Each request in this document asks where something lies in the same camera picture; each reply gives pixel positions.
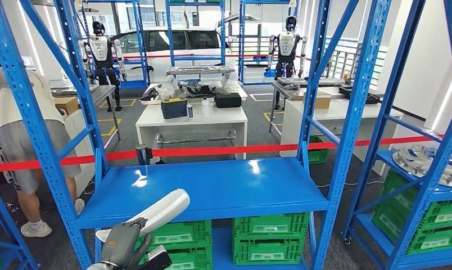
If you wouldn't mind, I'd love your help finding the grey foam tray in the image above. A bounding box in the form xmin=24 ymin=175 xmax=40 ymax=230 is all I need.
xmin=166 ymin=66 xmax=236 ymax=77
xmin=277 ymin=76 xmax=344 ymax=87

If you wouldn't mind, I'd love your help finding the red barrier tape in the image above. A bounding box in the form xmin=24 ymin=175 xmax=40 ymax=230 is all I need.
xmin=0 ymin=136 xmax=445 ymax=174
xmin=120 ymin=53 xmax=313 ymax=62

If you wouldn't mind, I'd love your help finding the blue steel shelf rack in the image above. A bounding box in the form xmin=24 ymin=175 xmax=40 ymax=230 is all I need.
xmin=0 ymin=0 xmax=392 ymax=270
xmin=164 ymin=0 xmax=227 ymax=68
xmin=73 ymin=0 xmax=151 ymax=90
xmin=341 ymin=0 xmax=452 ymax=270
xmin=0 ymin=175 xmax=39 ymax=270
xmin=238 ymin=0 xmax=299 ymax=86

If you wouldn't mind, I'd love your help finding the black zipped carry case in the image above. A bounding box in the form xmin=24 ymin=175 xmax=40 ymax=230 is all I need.
xmin=215 ymin=92 xmax=242 ymax=109

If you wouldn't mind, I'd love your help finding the black curved car part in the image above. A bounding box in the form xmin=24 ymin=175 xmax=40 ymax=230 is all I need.
xmin=179 ymin=84 xmax=216 ymax=97

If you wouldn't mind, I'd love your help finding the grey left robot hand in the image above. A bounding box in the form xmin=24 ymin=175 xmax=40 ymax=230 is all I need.
xmin=101 ymin=218 xmax=152 ymax=270

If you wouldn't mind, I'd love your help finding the grey metal railing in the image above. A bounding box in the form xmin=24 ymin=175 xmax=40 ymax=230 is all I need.
xmin=315 ymin=37 xmax=388 ymax=90

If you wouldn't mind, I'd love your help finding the white floor cable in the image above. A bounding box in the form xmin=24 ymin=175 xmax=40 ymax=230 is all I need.
xmin=317 ymin=181 xmax=384 ymax=188

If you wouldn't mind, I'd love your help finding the white elongated curved shell part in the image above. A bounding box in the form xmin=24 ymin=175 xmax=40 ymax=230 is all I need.
xmin=96 ymin=188 xmax=191 ymax=244

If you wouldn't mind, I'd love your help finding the person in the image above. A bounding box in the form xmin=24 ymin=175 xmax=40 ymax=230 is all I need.
xmin=0 ymin=56 xmax=86 ymax=239

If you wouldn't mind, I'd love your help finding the brown cardboard box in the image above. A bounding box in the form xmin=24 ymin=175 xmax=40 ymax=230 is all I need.
xmin=53 ymin=97 xmax=80 ymax=116
xmin=303 ymin=91 xmax=332 ymax=110

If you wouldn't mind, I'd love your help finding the dark blue yellow tool bag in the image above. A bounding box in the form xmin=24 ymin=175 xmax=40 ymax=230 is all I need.
xmin=160 ymin=97 xmax=188 ymax=120

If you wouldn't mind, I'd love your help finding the black moulded tray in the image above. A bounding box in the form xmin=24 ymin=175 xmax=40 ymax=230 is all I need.
xmin=338 ymin=85 xmax=381 ymax=105

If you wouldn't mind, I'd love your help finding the black barrier post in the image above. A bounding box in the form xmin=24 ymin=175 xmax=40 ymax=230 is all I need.
xmin=135 ymin=144 xmax=154 ymax=166

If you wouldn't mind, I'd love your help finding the black white humanoid robot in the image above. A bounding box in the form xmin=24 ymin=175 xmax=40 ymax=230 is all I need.
xmin=78 ymin=21 xmax=127 ymax=112
xmin=266 ymin=15 xmax=308 ymax=111

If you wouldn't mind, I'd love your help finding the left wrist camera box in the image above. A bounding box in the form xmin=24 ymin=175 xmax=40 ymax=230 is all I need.
xmin=136 ymin=246 xmax=173 ymax=270

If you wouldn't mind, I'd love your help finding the white car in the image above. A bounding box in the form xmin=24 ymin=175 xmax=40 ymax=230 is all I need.
xmin=110 ymin=14 xmax=249 ymax=83

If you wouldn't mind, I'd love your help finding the clear plastic bag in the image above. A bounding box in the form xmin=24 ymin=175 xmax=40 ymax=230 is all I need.
xmin=155 ymin=83 xmax=177 ymax=101

